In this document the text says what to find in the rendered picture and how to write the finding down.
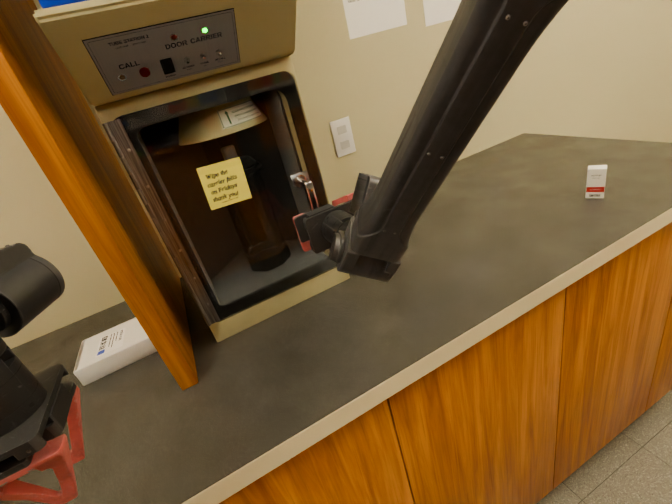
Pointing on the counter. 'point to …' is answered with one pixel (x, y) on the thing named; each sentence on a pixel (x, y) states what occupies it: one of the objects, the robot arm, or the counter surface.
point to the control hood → (72, 22)
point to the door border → (161, 217)
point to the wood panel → (91, 183)
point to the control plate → (129, 59)
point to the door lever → (307, 190)
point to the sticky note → (224, 183)
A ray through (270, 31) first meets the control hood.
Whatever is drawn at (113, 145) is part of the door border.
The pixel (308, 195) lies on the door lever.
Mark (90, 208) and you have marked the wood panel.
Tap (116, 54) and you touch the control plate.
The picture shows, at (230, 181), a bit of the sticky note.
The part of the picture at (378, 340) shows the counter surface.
